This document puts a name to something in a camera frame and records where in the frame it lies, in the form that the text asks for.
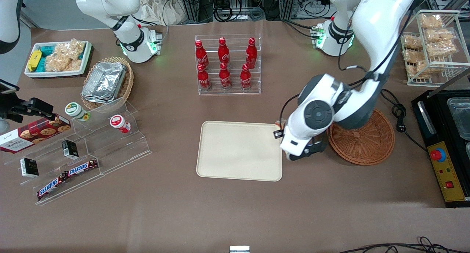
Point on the grey metal bar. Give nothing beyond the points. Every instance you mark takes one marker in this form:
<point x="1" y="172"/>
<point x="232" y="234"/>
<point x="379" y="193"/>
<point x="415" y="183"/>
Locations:
<point x="449" y="82"/>

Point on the yellow snack pack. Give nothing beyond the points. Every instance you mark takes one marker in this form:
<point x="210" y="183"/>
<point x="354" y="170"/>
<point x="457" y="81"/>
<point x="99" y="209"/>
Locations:
<point x="34" y="60"/>

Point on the clear plastic container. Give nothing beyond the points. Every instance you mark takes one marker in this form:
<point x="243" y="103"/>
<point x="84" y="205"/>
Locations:
<point x="461" y="117"/>

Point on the clear bag rice crackers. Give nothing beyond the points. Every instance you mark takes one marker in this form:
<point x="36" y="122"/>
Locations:
<point x="64" y="56"/>

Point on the oval tan wicker basket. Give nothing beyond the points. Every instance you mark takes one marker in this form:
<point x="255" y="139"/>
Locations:
<point x="126" y="87"/>

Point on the red lidded white cup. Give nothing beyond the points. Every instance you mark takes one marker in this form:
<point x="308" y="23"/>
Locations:
<point x="119" y="123"/>

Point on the small black box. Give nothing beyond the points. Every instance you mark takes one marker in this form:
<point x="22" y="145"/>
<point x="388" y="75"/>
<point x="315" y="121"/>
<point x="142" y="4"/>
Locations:
<point x="29" y="167"/>
<point x="69" y="149"/>

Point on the white rectangular snack bin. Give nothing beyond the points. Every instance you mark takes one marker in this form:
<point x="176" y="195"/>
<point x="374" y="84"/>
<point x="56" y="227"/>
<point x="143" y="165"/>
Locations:
<point x="86" y="58"/>

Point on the clear acrylic step shelf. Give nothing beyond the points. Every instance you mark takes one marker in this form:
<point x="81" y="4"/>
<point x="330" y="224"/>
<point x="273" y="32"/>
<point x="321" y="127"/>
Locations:
<point x="110" y="146"/>

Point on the red cola bottle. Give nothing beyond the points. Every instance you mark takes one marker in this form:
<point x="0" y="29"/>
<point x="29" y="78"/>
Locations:
<point x="223" y="54"/>
<point x="203" y="78"/>
<point x="201" y="56"/>
<point x="225" y="77"/>
<point x="251" y="54"/>
<point x="245" y="78"/>

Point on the brown Snickers bar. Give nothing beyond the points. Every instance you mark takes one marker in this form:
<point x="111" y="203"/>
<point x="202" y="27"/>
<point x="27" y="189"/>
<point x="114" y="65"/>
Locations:
<point x="51" y="187"/>
<point x="82" y="167"/>

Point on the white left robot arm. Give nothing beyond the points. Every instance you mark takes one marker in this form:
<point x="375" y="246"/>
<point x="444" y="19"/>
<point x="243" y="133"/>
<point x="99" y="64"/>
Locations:
<point x="371" y="36"/>

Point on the clear acrylic bottle rack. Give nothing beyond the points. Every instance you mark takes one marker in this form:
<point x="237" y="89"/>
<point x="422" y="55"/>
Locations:
<point x="227" y="91"/>

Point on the white crumpled cloth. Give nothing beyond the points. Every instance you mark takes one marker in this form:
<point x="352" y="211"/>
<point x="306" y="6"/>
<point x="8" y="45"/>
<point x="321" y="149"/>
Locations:
<point x="158" y="7"/>

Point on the green lidded white cup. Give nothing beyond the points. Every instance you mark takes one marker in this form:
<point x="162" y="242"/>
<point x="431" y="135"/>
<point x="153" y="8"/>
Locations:
<point x="76" y="111"/>

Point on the black sandwich press machine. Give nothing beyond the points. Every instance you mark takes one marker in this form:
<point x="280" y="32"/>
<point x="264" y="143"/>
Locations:
<point x="437" y="124"/>

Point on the teal snack pack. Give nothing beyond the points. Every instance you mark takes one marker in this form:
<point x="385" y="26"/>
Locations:
<point x="42" y="64"/>
<point x="47" y="50"/>

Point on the round brown wicker basket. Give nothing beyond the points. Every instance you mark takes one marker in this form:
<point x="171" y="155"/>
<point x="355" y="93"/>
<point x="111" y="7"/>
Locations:
<point x="367" y="146"/>

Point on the clear bag fried snacks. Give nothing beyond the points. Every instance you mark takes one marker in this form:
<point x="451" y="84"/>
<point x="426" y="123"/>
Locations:
<point x="422" y="68"/>
<point x="431" y="21"/>
<point x="412" y="42"/>
<point x="438" y="35"/>
<point x="442" y="48"/>
<point x="413" y="56"/>

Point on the yellow control panel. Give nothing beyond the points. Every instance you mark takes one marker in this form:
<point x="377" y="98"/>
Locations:
<point x="446" y="179"/>

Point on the silver foil container stack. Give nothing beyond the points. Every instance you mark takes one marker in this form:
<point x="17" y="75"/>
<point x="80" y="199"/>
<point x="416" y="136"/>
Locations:
<point x="104" y="82"/>

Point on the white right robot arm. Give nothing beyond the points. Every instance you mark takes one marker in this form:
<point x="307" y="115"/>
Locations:
<point x="126" y="36"/>

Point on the red emergency stop button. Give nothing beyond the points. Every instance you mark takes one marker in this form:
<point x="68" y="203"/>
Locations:
<point x="437" y="155"/>

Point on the red cookie box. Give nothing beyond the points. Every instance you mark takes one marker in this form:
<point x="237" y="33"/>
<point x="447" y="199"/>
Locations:
<point x="33" y="134"/>

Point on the cream plastic serving tray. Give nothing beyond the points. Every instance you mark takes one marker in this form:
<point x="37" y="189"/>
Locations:
<point x="239" y="151"/>

